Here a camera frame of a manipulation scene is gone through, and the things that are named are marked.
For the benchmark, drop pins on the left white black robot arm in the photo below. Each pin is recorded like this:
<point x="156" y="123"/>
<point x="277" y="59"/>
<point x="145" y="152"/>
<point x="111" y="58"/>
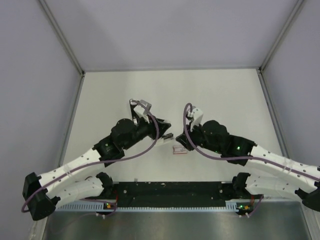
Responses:
<point x="85" y="176"/>

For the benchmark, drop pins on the white stapler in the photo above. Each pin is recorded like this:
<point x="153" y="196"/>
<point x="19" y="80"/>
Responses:
<point x="165" y="139"/>

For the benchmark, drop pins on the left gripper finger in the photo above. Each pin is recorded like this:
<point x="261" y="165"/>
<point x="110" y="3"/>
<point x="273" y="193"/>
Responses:
<point x="132" y="105"/>
<point x="164" y="127"/>

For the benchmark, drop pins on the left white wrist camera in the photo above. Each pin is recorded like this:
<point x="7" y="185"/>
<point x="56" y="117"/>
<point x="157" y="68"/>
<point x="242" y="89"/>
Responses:
<point x="142" y="109"/>

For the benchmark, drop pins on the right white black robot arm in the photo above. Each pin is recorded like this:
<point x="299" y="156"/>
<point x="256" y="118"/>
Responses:
<point x="288" y="178"/>

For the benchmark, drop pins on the grey slotted cable duct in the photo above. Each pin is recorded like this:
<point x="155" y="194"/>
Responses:
<point x="89" y="206"/>

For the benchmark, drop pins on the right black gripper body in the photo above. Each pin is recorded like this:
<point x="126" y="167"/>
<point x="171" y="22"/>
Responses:
<point x="198" y="137"/>

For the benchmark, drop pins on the aluminium frame post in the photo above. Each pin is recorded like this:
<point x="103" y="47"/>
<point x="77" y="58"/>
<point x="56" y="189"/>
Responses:
<point x="294" y="14"/>
<point x="60" y="36"/>

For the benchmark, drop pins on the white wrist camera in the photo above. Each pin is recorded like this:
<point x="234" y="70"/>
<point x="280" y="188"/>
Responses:
<point x="195" y="116"/>
<point x="142" y="109"/>

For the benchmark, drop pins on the aluminium frame left post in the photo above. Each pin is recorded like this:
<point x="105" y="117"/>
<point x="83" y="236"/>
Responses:
<point x="60" y="36"/>

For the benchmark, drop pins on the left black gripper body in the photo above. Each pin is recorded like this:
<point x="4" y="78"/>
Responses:
<point x="143" y="130"/>

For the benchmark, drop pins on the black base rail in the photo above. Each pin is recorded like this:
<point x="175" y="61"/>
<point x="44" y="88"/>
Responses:
<point x="172" y="194"/>

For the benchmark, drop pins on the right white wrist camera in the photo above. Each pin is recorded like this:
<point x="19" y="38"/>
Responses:
<point x="195" y="116"/>

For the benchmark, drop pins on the red white staple box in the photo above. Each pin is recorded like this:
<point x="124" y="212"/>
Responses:
<point x="179" y="150"/>

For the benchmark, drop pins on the aluminium frame right post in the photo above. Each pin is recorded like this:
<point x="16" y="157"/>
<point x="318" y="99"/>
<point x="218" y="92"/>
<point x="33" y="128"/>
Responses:
<point x="294" y="14"/>

